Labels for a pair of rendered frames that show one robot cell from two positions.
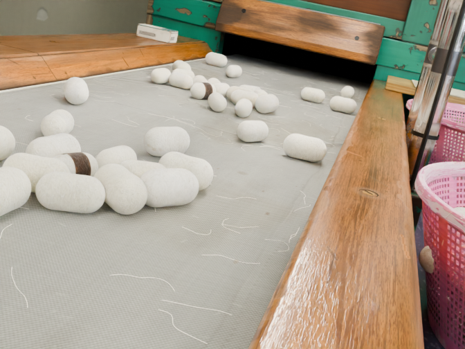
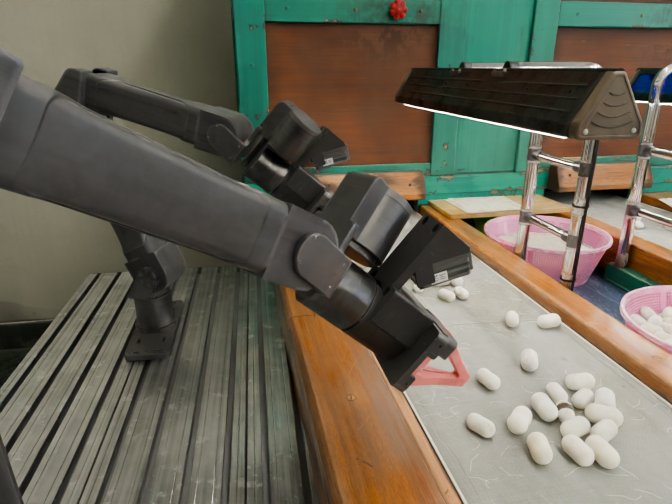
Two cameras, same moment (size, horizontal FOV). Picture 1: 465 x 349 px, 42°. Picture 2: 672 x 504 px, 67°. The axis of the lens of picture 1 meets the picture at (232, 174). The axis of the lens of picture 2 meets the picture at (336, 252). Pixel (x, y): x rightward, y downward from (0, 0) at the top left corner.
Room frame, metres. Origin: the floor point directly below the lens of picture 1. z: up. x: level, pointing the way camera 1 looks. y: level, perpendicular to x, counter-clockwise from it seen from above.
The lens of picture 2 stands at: (0.00, 0.51, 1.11)
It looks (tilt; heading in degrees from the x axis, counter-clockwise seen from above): 20 degrees down; 337
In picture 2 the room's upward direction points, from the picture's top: straight up
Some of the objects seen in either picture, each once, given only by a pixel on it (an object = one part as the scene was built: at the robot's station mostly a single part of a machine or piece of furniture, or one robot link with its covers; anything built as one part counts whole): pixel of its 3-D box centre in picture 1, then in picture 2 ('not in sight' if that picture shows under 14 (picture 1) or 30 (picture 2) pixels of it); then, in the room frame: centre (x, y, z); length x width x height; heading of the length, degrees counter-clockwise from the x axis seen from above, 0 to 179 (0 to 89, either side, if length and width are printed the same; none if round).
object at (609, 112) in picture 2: not in sight; (478, 91); (0.69, -0.03, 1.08); 0.62 x 0.08 x 0.07; 168
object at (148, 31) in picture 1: (157, 33); not in sight; (1.03, 0.17, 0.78); 0.06 x 0.04 x 0.02; 78
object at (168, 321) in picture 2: not in sight; (154, 310); (0.86, 0.49, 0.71); 0.20 x 0.07 x 0.08; 166
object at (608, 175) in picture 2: not in sight; (601, 175); (0.99, -0.73, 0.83); 0.30 x 0.06 x 0.07; 78
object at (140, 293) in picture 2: not in sight; (155, 275); (0.86, 0.48, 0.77); 0.09 x 0.06 x 0.06; 146
